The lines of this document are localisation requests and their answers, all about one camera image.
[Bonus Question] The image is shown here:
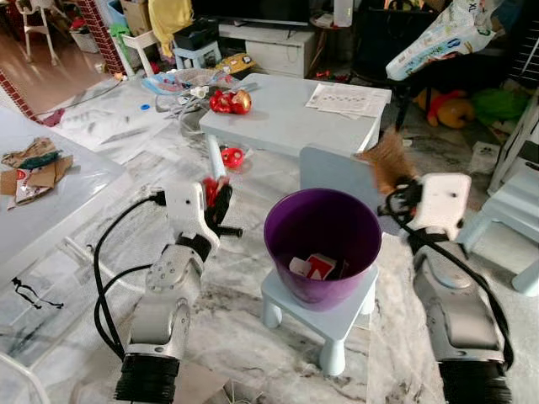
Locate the light blue plastic stool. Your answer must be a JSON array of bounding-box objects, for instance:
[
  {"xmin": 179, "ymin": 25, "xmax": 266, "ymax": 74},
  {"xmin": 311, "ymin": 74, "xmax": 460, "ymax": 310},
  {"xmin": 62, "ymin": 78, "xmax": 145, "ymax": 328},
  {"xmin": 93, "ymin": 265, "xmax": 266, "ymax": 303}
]
[{"xmin": 260, "ymin": 263, "xmax": 380, "ymax": 377}]

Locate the white printed diaper pack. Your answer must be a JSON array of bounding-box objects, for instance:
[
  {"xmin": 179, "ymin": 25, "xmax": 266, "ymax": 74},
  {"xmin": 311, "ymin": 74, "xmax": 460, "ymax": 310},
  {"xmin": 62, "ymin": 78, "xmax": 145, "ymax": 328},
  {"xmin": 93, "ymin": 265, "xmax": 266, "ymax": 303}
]
[{"xmin": 385, "ymin": 0, "xmax": 499, "ymax": 82}]

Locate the white TV cabinet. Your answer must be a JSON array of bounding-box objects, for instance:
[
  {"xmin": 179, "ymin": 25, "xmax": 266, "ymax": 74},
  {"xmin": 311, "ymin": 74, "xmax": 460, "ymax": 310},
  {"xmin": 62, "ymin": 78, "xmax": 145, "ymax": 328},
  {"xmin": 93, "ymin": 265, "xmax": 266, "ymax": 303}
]
[{"xmin": 217, "ymin": 24, "xmax": 319, "ymax": 79}]

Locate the purple plastic rubbish bin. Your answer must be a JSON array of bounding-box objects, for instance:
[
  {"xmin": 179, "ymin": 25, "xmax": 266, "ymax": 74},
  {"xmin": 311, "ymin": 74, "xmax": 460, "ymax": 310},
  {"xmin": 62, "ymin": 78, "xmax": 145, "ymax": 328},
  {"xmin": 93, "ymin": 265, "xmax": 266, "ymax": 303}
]
[{"xmin": 264, "ymin": 188, "xmax": 384, "ymax": 306}]

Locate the light blue plastic chair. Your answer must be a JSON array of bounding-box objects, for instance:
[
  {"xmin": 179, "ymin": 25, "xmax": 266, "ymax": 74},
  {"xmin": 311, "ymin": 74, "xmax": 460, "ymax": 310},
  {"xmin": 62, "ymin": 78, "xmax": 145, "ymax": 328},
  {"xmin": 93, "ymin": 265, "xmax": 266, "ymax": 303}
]
[{"xmin": 459, "ymin": 167, "xmax": 539, "ymax": 297}]

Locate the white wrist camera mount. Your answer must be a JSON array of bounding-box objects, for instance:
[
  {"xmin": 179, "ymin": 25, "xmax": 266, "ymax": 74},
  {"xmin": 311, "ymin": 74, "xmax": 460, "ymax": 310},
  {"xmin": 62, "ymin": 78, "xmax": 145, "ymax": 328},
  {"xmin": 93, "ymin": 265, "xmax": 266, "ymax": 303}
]
[
  {"xmin": 417, "ymin": 173, "xmax": 473, "ymax": 242},
  {"xmin": 164, "ymin": 182, "xmax": 213, "ymax": 247}
]

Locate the black storage basket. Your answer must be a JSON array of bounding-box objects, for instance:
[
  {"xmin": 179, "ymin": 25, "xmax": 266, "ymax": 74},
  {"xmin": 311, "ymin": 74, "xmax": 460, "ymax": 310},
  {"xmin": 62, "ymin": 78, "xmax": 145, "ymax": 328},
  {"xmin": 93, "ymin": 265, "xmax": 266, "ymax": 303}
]
[{"xmin": 173, "ymin": 20, "xmax": 221, "ymax": 50}]

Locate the small blue step stool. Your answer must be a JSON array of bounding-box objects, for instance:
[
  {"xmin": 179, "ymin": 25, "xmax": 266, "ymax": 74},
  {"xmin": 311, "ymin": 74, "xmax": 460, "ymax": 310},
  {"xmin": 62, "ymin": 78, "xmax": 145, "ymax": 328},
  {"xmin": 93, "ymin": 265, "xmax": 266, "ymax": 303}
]
[{"xmin": 173, "ymin": 42, "xmax": 224, "ymax": 71}]

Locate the black television screen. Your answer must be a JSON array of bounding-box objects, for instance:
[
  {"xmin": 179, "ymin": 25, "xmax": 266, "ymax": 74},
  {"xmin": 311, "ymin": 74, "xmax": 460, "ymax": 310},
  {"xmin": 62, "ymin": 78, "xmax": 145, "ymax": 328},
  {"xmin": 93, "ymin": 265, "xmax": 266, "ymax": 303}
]
[{"xmin": 192, "ymin": 0, "xmax": 312, "ymax": 24}]

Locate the teal snack wrapper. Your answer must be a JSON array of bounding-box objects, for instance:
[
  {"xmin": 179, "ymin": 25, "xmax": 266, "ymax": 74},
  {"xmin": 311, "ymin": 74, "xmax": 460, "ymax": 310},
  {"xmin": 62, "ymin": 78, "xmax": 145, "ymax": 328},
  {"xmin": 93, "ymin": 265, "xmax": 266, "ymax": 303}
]
[{"xmin": 25, "ymin": 150, "xmax": 61, "ymax": 169}]

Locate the green plush toy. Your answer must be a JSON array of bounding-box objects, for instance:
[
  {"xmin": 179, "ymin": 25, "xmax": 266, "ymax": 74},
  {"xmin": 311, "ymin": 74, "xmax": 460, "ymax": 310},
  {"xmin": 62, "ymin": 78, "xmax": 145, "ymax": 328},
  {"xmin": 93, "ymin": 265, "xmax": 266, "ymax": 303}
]
[{"xmin": 470, "ymin": 88, "xmax": 531, "ymax": 125}]

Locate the white folding table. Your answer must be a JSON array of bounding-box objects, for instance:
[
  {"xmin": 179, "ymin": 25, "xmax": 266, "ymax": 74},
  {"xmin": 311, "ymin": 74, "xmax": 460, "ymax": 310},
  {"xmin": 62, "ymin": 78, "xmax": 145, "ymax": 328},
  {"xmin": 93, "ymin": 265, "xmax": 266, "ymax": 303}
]
[{"xmin": 0, "ymin": 108, "xmax": 129, "ymax": 283}]

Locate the red wrapper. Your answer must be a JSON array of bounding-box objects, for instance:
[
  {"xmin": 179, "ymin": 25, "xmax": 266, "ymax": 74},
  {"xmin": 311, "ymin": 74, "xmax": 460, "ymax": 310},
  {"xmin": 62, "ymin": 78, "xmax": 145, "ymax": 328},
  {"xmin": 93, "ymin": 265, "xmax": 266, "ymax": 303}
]
[{"xmin": 202, "ymin": 174, "xmax": 232, "ymax": 209}]

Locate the flat brown cardboard piece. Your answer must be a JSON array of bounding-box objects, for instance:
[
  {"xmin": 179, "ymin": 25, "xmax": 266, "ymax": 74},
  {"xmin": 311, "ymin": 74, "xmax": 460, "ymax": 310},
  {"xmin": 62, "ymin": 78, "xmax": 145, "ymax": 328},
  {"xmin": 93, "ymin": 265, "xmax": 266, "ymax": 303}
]
[{"xmin": 24, "ymin": 156, "xmax": 75, "ymax": 190}]

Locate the yellow cloth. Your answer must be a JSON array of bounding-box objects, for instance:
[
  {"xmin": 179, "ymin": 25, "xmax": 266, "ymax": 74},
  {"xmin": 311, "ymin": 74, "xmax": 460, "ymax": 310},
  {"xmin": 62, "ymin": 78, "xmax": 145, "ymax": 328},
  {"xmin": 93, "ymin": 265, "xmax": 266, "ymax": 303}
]
[{"xmin": 148, "ymin": 0, "xmax": 195, "ymax": 58}]

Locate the red plush toy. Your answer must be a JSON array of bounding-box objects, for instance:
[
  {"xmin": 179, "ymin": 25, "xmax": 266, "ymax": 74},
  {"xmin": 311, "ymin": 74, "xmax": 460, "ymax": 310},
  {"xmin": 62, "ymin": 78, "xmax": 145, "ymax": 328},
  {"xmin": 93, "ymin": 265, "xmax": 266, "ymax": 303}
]
[{"xmin": 208, "ymin": 88, "xmax": 253, "ymax": 115}]

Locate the crumpled brown paper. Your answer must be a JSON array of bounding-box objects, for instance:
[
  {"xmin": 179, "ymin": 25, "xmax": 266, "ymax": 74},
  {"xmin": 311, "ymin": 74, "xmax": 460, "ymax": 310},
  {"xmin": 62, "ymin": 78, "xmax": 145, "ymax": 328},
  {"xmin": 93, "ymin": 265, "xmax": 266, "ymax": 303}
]
[{"xmin": 2, "ymin": 137, "xmax": 56, "ymax": 167}]

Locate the white metal rack frame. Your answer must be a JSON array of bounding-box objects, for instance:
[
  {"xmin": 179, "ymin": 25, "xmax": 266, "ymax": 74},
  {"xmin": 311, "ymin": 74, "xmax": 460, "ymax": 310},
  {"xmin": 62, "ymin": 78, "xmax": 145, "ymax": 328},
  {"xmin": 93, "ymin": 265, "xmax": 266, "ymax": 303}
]
[{"xmin": 487, "ymin": 88, "xmax": 539, "ymax": 196}]

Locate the light blue low table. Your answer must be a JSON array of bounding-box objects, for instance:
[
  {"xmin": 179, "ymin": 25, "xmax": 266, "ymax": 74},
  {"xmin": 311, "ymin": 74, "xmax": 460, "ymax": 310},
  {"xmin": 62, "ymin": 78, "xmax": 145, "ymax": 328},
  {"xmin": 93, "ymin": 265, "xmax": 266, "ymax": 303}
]
[{"xmin": 199, "ymin": 72, "xmax": 393, "ymax": 183}]

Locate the large flat cardboard sheet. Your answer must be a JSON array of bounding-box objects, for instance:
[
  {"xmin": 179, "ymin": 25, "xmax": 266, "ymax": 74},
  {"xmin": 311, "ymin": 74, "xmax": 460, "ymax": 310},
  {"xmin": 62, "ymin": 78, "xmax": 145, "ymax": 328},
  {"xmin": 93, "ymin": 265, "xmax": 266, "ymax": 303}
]
[{"xmin": 173, "ymin": 360, "xmax": 230, "ymax": 404}]

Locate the white plastic chair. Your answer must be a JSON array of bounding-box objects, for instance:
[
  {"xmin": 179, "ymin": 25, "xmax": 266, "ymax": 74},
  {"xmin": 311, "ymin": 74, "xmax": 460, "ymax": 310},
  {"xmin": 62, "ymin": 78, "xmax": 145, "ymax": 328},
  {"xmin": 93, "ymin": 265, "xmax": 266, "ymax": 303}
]
[{"xmin": 13, "ymin": 0, "xmax": 61, "ymax": 66}]

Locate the small red plastic toy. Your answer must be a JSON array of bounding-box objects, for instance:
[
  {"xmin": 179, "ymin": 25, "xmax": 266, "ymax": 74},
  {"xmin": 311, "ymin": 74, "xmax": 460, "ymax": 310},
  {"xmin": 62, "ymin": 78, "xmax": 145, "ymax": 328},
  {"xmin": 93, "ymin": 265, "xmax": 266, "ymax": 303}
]
[{"xmin": 220, "ymin": 146, "xmax": 248, "ymax": 170}]

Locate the colourful baby bouncer seat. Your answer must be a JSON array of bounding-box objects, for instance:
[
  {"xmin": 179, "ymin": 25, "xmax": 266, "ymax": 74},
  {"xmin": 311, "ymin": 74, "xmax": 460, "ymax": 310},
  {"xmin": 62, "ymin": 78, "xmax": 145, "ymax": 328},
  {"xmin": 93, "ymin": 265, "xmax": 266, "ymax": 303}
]
[{"xmin": 141, "ymin": 67, "xmax": 253, "ymax": 114}]

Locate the torn brown cardboard piece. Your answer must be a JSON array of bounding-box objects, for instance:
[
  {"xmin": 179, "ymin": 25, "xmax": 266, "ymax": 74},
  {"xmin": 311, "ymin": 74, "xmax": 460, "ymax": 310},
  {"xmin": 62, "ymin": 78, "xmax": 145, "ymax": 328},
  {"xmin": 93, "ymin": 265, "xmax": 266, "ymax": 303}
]
[{"xmin": 355, "ymin": 128, "xmax": 419, "ymax": 196}]

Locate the red white card packet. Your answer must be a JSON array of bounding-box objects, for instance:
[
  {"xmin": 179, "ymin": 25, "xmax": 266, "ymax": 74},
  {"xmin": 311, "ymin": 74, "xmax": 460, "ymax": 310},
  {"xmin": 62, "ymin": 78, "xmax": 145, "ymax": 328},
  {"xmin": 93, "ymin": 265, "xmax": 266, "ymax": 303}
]
[{"xmin": 289, "ymin": 252, "xmax": 339, "ymax": 282}]

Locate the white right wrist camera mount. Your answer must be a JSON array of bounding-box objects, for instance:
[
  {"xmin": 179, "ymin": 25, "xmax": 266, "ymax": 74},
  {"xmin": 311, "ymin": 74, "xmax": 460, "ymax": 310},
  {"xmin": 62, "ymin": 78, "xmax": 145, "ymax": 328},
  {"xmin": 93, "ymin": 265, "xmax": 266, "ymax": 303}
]
[{"xmin": 417, "ymin": 173, "xmax": 473, "ymax": 242}]

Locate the yellow bear plush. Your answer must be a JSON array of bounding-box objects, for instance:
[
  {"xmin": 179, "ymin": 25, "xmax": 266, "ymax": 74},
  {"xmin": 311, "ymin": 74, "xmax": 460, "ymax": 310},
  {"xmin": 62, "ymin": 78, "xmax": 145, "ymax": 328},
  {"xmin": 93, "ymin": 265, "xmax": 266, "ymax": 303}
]
[{"xmin": 415, "ymin": 88, "xmax": 475, "ymax": 130}]

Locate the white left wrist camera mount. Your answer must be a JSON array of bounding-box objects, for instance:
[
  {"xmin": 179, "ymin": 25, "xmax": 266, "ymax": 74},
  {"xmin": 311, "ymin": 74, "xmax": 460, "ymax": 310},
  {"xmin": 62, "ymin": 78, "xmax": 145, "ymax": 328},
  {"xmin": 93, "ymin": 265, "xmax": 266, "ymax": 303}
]
[{"xmin": 164, "ymin": 182, "xmax": 213, "ymax": 247}]

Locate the black office chair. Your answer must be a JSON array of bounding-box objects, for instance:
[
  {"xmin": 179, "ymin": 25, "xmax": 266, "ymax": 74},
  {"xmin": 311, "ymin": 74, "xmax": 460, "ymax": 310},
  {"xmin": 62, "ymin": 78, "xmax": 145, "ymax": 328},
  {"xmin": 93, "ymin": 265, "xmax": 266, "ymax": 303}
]
[{"xmin": 350, "ymin": 0, "xmax": 472, "ymax": 98}]

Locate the printed paper sheet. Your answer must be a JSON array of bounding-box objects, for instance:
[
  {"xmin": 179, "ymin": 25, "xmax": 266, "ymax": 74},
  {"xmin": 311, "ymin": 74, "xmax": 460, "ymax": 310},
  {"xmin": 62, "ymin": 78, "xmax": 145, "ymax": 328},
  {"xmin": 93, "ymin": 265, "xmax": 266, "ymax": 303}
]
[{"xmin": 305, "ymin": 82, "xmax": 391, "ymax": 120}]

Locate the white red snack packet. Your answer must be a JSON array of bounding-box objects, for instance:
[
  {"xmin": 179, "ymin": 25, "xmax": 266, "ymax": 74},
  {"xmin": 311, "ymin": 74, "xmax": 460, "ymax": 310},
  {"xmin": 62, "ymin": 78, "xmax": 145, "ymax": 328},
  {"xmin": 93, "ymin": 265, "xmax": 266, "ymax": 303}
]
[{"xmin": 10, "ymin": 181, "xmax": 53, "ymax": 208}]

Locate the yellow patterned toy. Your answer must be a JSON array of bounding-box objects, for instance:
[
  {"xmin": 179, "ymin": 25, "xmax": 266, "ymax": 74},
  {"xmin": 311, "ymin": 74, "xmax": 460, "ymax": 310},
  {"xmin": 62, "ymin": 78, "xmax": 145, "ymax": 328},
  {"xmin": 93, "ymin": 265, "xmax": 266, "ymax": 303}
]
[{"xmin": 213, "ymin": 52, "xmax": 259, "ymax": 76}]

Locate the white plastic packet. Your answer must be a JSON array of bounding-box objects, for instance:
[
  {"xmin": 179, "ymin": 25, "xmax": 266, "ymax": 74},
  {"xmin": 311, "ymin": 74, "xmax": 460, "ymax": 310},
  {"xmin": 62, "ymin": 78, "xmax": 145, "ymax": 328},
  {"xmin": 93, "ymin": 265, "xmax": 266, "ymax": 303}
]
[{"xmin": 467, "ymin": 141, "xmax": 504, "ymax": 175}]

